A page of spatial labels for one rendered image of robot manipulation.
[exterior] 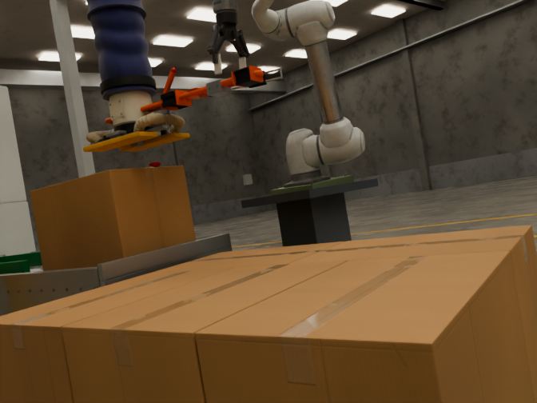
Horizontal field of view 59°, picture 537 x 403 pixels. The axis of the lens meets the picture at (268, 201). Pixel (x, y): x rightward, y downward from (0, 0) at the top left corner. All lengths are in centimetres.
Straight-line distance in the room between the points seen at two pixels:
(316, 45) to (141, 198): 102
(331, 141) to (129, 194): 97
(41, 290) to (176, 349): 131
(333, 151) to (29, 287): 146
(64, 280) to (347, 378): 146
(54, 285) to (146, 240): 38
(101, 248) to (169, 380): 118
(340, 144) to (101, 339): 159
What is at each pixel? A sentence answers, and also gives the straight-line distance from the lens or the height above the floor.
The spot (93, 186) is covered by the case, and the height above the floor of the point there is 90.
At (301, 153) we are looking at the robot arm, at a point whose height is 93.
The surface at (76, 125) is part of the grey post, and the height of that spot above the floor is 178.
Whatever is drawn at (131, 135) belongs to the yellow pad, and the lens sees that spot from 192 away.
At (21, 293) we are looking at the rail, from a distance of 228.
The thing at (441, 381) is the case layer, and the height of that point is 49.
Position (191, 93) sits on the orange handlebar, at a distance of 187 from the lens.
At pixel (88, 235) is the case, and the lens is 209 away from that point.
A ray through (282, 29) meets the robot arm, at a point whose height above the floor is 147.
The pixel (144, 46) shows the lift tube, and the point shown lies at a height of 144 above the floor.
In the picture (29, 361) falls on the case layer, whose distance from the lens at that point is 130.
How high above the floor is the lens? 75
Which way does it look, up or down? 1 degrees down
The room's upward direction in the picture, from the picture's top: 9 degrees counter-clockwise
